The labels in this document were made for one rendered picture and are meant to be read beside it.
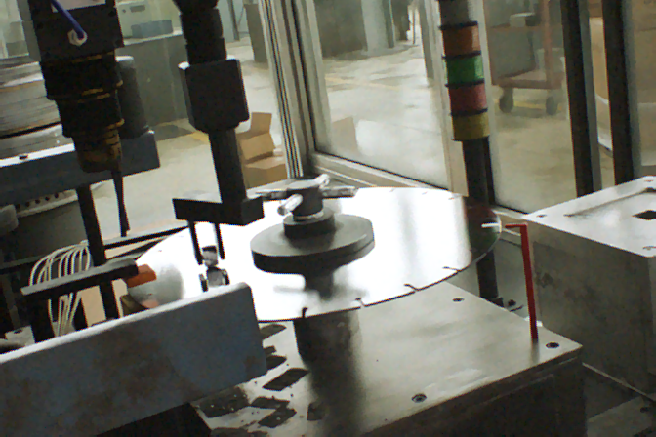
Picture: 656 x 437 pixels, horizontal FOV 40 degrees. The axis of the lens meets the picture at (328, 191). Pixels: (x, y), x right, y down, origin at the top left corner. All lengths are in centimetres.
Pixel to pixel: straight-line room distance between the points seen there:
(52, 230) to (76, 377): 86
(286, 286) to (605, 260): 31
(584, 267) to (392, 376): 24
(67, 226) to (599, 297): 84
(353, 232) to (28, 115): 69
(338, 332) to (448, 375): 11
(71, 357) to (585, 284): 52
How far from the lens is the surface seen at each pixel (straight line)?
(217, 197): 74
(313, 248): 75
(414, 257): 73
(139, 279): 74
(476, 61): 101
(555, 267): 93
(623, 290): 87
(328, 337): 80
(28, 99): 135
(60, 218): 142
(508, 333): 81
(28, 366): 56
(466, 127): 101
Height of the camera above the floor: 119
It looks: 15 degrees down
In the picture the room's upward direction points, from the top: 9 degrees counter-clockwise
